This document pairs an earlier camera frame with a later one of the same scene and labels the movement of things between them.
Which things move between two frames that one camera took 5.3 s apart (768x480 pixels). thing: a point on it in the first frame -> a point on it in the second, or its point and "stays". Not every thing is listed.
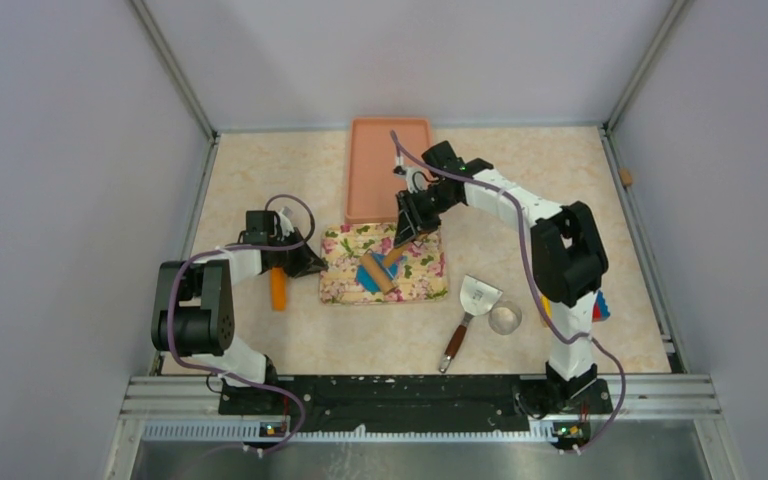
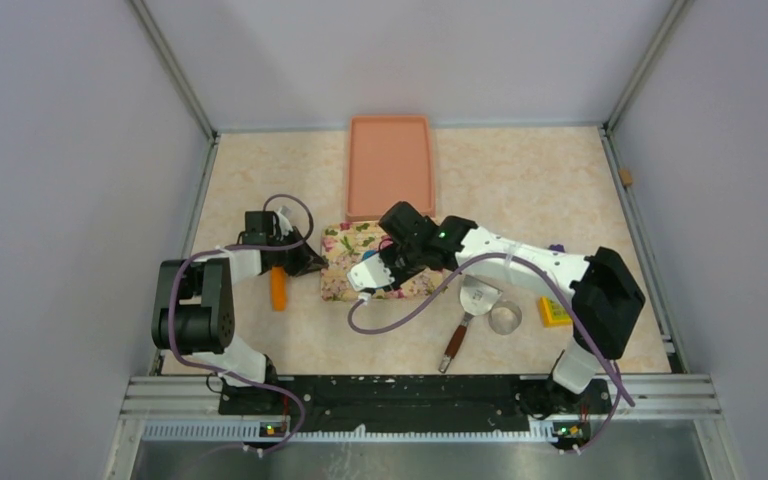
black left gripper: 306,262 stays
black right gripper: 410,220 -> 385,257
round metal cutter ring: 504,318 stays
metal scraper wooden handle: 477,297 stays
